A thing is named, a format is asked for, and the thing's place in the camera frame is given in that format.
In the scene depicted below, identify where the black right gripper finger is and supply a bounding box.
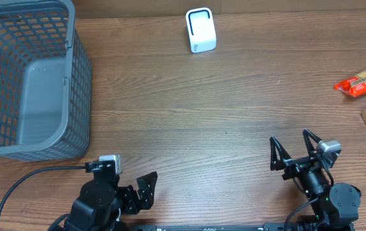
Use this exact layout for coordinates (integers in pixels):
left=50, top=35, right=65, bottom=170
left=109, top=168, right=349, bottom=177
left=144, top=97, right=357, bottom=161
left=270, top=136, right=292, bottom=171
left=302, top=128, right=322, bottom=156

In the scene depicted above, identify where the white barcode scanner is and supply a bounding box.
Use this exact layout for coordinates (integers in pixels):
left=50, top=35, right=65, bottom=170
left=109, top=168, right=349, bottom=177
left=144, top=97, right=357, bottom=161
left=186, top=7, right=217, bottom=53

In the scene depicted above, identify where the grey plastic basket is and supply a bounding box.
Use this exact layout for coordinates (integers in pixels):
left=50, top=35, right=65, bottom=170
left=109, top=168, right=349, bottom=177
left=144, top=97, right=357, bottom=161
left=0, top=0, right=92, bottom=161

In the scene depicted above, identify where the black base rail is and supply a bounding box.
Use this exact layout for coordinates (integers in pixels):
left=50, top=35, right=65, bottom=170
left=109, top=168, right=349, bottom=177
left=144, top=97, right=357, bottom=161
left=128, top=223, right=356, bottom=231

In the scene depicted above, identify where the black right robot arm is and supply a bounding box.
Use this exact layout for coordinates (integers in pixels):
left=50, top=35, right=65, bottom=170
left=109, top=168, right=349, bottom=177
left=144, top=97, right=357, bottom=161
left=270, top=128, right=362, bottom=230

